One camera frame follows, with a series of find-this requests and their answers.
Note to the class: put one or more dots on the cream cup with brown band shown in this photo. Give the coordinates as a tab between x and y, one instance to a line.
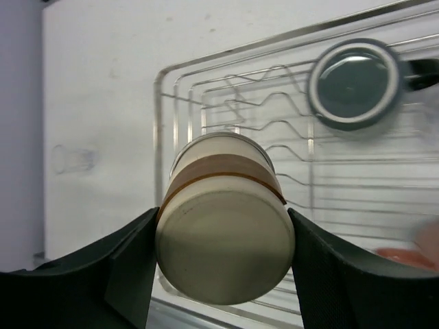
223	234

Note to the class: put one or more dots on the small clear glass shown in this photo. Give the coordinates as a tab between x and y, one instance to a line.
72	160

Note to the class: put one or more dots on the dark grey mug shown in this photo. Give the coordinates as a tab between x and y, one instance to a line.
360	82

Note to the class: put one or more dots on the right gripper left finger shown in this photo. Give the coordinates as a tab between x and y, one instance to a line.
107	284

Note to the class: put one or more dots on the pink floral mug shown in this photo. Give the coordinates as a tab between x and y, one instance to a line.
423	254

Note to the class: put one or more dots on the wire dish rack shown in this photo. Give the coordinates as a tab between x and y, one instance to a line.
368	187

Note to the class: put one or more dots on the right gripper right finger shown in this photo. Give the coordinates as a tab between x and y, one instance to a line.
340	285

